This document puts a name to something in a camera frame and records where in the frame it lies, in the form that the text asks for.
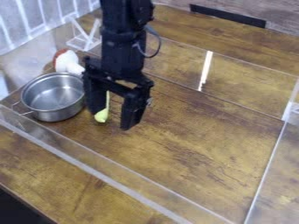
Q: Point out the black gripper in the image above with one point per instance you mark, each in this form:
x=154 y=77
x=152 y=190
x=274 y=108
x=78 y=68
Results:
x=98 y=81

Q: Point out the green handled metal spoon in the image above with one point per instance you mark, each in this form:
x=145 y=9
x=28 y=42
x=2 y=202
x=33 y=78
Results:
x=101 y=115

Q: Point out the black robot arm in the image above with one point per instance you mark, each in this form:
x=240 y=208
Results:
x=116 y=72

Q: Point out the stainless steel pot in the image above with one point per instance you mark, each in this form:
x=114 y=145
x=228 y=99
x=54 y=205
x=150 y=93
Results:
x=53 y=97

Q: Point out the red and white toy mushroom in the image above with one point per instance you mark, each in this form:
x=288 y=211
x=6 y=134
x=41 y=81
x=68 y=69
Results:
x=65 y=62

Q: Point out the clear acrylic stand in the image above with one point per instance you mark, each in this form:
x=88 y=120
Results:
x=84 y=41

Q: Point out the clear acrylic front barrier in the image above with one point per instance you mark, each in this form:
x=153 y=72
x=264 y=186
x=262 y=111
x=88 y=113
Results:
x=160 y=198

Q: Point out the clear acrylic barrier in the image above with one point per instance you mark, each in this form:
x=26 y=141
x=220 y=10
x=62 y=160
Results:
x=274 y=204
x=160 y=198

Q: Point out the black strip on table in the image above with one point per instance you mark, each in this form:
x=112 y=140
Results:
x=245 y=20

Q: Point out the clear acrylic right barrier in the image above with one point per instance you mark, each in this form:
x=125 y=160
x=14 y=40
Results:
x=274 y=204

